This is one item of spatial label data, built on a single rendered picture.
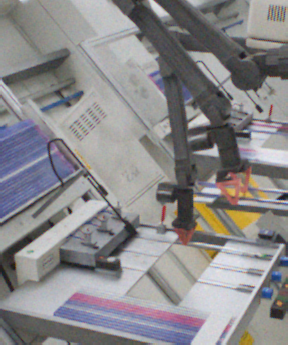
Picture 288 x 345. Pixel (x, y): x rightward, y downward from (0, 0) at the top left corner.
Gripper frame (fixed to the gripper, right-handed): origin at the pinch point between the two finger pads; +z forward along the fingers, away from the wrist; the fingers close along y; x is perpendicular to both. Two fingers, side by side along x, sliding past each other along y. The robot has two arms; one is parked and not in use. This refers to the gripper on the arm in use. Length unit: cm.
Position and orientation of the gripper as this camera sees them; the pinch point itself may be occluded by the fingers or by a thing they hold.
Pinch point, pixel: (185, 242)
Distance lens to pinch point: 234.4
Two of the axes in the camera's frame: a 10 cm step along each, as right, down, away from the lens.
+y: -3.8, 3.7, -8.5
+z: 0.1, 9.2, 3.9
